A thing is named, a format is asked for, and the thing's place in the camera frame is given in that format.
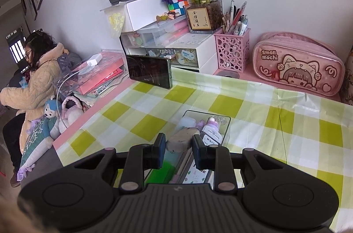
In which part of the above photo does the dark barred window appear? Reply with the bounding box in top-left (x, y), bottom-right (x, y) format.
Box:
top-left (6, 26), bottom-right (26, 69)

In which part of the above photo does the white charger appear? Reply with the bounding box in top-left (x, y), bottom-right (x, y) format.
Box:
top-left (86, 54), bottom-right (103, 67)

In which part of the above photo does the white eraser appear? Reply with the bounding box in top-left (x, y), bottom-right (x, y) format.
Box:
top-left (166, 127), bottom-right (197, 153)

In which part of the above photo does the black smartphone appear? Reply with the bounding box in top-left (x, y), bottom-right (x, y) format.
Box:
top-left (125, 54), bottom-right (172, 89)

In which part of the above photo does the clear plastic organizer box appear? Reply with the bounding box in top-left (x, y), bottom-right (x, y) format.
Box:
top-left (143, 110), bottom-right (231, 185)

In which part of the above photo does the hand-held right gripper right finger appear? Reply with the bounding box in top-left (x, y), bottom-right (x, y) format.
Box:
top-left (192, 134), bottom-right (280, 192)

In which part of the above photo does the small brown figurine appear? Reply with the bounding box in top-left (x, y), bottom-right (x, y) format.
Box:
top-left (156, 11), bottom-right (176, 22)

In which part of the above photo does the beige fuzzy sleeve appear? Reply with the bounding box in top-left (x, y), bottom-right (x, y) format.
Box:
top-left (0, 194), bottom-right (56, 233)

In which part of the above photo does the pink white plush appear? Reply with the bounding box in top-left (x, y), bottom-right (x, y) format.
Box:
top-left (59, 97), bottom-right (84, 134)

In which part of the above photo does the pink perforated pen holder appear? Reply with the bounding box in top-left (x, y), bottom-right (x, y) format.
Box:
top-left (214, 28), bottom-right (251, 74)

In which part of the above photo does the green white checked tablecloth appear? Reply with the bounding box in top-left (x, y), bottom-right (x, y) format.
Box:
top-left (54, 68), bottom-right (353, 222)

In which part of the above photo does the bunch of pens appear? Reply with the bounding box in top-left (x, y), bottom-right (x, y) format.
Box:
top-left (222, 0), bottom-right (250, 35)

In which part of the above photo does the teal long plush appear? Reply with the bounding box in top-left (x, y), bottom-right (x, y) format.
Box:
top-left (17, 119), bottom-right (56, 181)

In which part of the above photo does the white purple fat pen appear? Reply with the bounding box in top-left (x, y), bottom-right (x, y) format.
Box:
top-left (197, 116), bottom-right (222, 147)

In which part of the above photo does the large colourful puzzle cube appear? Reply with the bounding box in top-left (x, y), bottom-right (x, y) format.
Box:
top-left (168, 0), bottom-right (193, 16)

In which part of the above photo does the clear sheet with yellow print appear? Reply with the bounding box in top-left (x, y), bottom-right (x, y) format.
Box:
top-left (100, 5), bottom-right (127, 39)

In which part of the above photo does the pink folder stack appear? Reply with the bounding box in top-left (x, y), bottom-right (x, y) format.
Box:
top-left (79, 58), bottom-right (124, 97)

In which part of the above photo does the clear storage box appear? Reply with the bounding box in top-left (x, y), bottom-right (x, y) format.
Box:
top-left (137, 14), bottom-right (191, 50)

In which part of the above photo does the framed calligraphy card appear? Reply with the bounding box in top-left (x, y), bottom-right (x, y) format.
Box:
top-left (187, 7), bottom-right (212, 31)

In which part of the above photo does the white cardboard box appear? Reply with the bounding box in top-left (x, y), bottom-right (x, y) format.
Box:
top-left (125, 0), bottom-right (169, 32)

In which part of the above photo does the blue monkey plush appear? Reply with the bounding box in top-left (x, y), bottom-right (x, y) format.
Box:
top-left (43, 99), bottom-right (63, 140)

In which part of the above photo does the green highlighter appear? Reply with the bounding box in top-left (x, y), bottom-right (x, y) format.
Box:
top-left (145, 117), bottom-right (199, 184)

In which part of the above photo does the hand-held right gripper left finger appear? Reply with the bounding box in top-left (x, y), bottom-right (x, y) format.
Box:
top-left (73, 134), bottom-right (167, 192)

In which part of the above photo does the cartoon history book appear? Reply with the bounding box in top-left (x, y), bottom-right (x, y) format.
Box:
top-left (342, 48), bottom-right (353, 105)

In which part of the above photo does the pink cartoon pencil case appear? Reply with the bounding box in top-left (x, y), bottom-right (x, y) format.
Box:
top-left (252, 32), bottom-right (346, 98)

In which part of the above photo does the white drawer unit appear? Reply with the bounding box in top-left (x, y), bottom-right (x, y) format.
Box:
top-left (120, 29), bottom-right (221, 73)

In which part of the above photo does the clear plastic case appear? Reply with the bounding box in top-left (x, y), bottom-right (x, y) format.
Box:
top-left (56, 50), bottom-right (127, 93)

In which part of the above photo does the pink highlighter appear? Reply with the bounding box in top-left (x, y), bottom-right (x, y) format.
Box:
top-left (174, 152), bottom-right (193, 184)

